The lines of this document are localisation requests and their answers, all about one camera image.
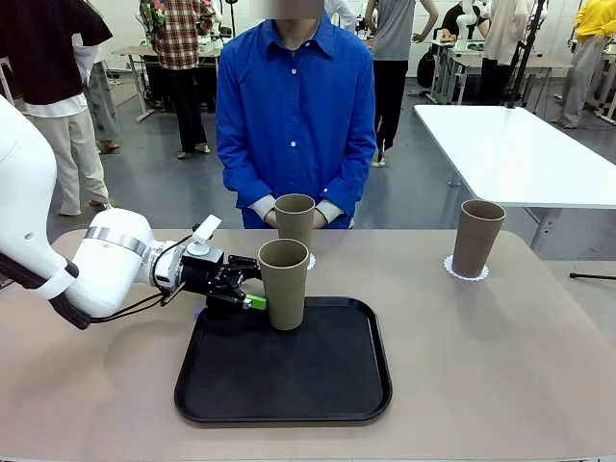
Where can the black tripod pole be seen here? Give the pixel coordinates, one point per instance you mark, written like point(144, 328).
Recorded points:
point(527, 48)

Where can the black plastic tray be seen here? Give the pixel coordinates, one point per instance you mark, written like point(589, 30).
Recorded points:
point(284, 380)

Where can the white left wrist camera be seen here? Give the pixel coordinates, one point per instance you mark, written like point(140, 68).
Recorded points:
point(207, 231)

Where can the white scalloped paper coaster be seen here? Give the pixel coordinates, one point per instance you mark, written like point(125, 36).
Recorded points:
point(312, 262)
point(448, 267)

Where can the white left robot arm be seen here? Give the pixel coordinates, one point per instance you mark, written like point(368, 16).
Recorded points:
point(24, 192)

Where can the person in grey trousers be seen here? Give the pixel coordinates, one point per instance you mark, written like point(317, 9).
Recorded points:
point(103, 106)

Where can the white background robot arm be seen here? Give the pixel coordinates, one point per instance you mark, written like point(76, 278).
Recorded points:
point(464, 24)

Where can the person in beige clothes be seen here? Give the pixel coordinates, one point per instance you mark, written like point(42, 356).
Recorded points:
point(500, 38)

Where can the black hanging bag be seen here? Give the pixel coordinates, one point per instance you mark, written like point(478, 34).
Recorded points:
point(426, 67)

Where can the person's left hand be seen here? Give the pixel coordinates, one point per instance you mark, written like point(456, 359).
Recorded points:
point(318, 219)

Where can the person in black top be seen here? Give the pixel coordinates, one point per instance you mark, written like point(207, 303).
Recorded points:
point(43, 48)

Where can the seated person in black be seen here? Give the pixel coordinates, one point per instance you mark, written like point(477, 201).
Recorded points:
point(454, 17)

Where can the white folding table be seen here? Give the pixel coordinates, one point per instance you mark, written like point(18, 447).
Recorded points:
point(505, 154)

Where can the tall brown paper cup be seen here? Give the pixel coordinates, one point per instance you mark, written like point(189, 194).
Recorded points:
point(284, 293)
point(479, 240)
point(294, 216)

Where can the person in plaid shirt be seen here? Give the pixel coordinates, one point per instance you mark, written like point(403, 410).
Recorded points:
point(180, 33)

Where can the grey background desk row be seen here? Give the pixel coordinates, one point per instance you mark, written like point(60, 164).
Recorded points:
point(544, 62)

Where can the grey background work table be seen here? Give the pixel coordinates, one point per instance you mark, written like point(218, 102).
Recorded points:
point(135, 50)

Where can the person in yellow top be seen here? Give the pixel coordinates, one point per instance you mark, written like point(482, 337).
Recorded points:
point(594, 19)

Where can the person in blue shirt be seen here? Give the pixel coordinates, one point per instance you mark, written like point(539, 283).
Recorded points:
point(296, 110)

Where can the person in grey t-shirt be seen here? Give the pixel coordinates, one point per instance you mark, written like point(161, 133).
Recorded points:
point(394, 29)

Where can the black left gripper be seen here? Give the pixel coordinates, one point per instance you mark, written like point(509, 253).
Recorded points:
point(202, 274)

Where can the person's right forearm blue sleeve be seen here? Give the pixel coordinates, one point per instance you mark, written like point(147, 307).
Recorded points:
point(240, 183)

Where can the person's right hand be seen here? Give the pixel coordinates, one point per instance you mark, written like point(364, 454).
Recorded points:
point(270, 217)

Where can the thin black rod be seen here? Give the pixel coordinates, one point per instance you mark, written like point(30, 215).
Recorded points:
point(592, 276)

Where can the person's left forearm blue sleeve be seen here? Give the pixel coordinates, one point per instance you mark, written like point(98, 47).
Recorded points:
point(351, 183)

